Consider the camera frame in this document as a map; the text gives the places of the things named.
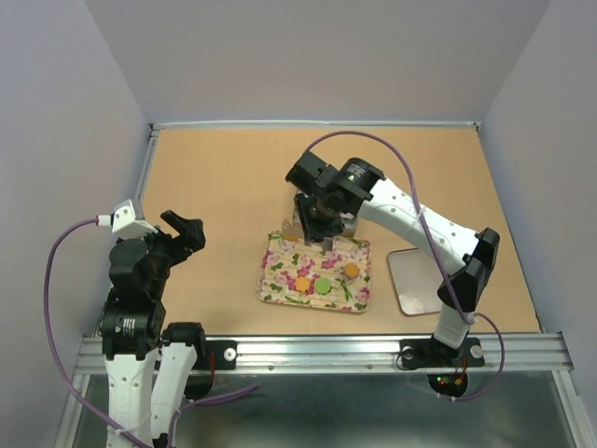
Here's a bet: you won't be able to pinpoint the metal tongs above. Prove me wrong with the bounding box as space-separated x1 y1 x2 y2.
281 219 334 252

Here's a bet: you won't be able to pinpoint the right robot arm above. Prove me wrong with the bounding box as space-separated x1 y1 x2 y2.
285 152 500 364

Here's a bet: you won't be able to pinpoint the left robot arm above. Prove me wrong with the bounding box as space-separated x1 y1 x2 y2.
101 210 208 447

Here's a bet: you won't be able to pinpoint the brown cookie tin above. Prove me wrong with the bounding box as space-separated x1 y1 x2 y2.
293 205 358 240

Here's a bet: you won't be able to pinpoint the orange flower cookie right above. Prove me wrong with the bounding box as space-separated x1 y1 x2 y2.
343 262 360 279

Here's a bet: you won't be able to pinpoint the orange flower cookie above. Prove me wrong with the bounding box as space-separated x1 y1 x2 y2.
343 262 360 279
295 276 311 293

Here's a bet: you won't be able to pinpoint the floral serving tray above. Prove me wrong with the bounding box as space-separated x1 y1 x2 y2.
257 231 372 314

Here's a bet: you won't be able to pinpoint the green sandwich cookie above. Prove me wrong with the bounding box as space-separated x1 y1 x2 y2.
313 277 332 295

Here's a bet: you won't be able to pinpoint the orange flower cookie left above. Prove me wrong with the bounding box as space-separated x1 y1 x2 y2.
295 276 311 293

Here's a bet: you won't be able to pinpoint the brown tin lid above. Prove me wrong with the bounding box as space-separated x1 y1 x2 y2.
387 249 441 316

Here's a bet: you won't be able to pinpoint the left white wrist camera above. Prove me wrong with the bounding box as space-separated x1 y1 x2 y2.
96 200 158 240

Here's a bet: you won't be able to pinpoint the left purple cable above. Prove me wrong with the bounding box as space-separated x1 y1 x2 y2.
44 218 260 444

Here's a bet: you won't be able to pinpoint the purple cable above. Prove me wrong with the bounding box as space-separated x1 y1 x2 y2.
304 131 507 402
44 218 260 444

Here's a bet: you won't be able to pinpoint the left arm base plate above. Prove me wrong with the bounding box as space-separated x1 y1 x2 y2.
192 339 239 371

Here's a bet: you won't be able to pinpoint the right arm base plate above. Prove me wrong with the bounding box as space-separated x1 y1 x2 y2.
398 337 485 370

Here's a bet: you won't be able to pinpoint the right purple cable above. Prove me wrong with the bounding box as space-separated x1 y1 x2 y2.
304 131 507 402

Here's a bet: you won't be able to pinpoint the aluminium front rail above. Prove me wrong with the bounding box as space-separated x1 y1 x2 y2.
74 331 574 374

